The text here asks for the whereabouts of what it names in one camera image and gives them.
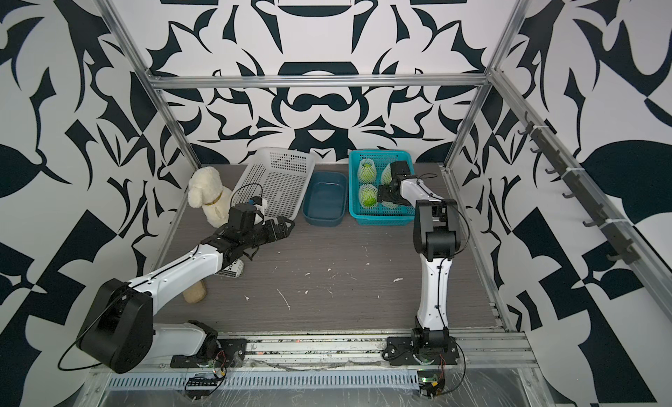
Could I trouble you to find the teal perforated plastic basket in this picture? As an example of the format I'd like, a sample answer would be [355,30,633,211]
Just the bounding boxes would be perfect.
[348,150,415,227]

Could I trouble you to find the patterned small pouch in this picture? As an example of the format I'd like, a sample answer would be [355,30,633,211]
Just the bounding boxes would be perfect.
[217,259,244,278]

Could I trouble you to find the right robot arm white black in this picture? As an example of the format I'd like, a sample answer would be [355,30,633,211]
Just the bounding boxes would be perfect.
[377,178,460,356]

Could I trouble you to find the right green circuit board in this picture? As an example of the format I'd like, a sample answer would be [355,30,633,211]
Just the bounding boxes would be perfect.
[418,370,446,398]

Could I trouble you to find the dark blue plastic tub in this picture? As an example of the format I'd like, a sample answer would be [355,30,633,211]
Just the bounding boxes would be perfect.
[302,171,348,228]

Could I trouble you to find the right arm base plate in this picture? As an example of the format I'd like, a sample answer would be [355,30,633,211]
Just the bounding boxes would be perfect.
[381,327,462,366]

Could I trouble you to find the black wall hook rail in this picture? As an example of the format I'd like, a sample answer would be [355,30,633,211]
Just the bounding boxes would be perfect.
[519,115,642,265]

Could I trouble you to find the white perforated plastic basket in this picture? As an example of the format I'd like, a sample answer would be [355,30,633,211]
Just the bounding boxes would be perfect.
[231,147,316,221]

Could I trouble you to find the white plush dog toy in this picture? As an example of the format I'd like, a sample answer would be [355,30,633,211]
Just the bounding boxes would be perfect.
[187,166,233,228]

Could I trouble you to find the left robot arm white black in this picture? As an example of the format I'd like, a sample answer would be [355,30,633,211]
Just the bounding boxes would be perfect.
[75,203,295,374]

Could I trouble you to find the green custard apple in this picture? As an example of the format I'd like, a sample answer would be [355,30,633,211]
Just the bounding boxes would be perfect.
[359,187,377,207]
[358,165,377,184]

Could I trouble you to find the white foam net sleeve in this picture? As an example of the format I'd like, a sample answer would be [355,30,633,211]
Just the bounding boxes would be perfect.
[357,158,377,184]

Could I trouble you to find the tan wooden cylinder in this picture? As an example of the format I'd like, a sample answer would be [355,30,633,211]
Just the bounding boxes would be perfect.
[182,280,208,305]

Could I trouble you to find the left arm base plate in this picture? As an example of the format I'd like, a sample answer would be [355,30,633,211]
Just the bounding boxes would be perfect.
[170,320,249,370]

